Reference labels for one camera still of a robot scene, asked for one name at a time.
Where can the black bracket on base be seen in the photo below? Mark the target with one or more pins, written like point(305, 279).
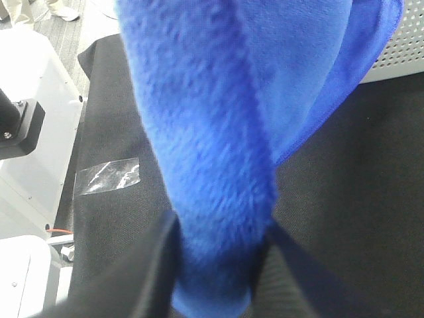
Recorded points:
point(21, 124)

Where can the clear tape strip centre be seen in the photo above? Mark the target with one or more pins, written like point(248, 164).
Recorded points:
point(107, 176)

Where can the black fabric table mat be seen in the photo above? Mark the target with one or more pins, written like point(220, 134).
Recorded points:
point(352, 195)

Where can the grey perforated plastic basket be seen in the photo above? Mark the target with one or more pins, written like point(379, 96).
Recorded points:
point(403, 54)

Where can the blue microfibre towel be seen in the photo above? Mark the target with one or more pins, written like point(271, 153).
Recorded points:
point(226, 91)

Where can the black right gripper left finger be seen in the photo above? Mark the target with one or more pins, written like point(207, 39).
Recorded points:
point(139, 284)

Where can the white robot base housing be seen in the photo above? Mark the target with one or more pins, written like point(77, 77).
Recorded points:
point(32, 184)

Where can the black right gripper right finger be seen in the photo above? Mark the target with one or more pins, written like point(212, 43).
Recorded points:
point(288, 282)

